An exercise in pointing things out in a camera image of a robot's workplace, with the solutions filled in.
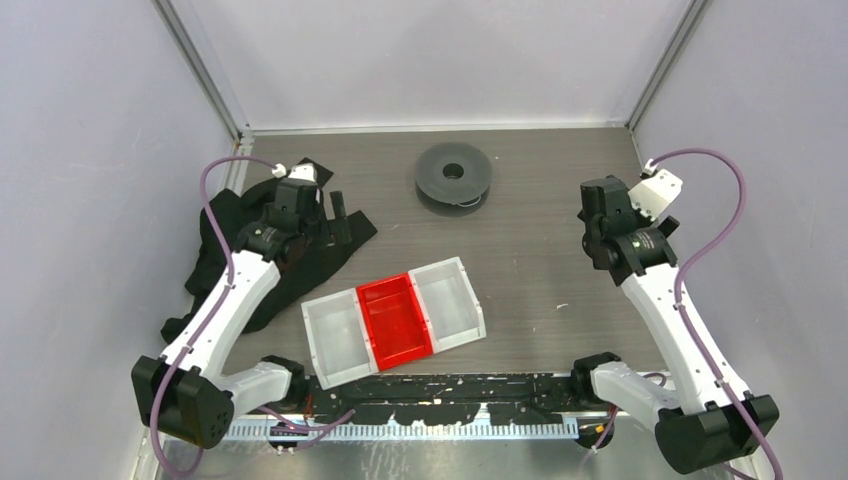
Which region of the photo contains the dark grey cable spool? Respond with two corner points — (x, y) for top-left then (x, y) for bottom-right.
(413, 142), (493, 217)

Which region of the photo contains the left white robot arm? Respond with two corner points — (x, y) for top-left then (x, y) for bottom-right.
(131, 179), (350, 450)

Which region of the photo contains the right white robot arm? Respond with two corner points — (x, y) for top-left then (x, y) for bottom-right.
(570, 170), (779, 474)

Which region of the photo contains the black cloth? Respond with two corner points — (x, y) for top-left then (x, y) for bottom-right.
(160, 158), (377, 343)

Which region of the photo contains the red plastic bin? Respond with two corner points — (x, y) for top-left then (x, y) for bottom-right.
(356, 273), (434, 371)

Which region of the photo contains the left clear plastic bin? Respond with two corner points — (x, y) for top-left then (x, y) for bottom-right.
(301, 289), (379, 390)

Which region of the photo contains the clear plastic bin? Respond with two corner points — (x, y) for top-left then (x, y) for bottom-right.
(408, 257), (487, 354)
(301, 289), (379, 390)

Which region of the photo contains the right clear plastic bin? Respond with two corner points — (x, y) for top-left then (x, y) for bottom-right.
(408, 257), (487, 354)

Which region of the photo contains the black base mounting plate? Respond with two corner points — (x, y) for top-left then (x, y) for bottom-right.
(269, 373), (611, 426)

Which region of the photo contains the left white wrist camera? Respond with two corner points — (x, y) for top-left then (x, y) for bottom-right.
(271, 162), (318, 183)

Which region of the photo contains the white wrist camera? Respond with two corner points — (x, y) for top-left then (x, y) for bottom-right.
(271, 162), (318, 183)
(628, 163), (683, 222)

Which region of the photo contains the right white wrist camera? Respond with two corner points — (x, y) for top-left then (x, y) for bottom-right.
(628, 163), (683, 222)

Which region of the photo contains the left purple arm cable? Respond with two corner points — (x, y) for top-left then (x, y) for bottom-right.
(148, 156), (358, 480)

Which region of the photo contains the aluminium front rail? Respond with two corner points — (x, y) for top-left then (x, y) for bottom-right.
(140, 376), (745, 443)

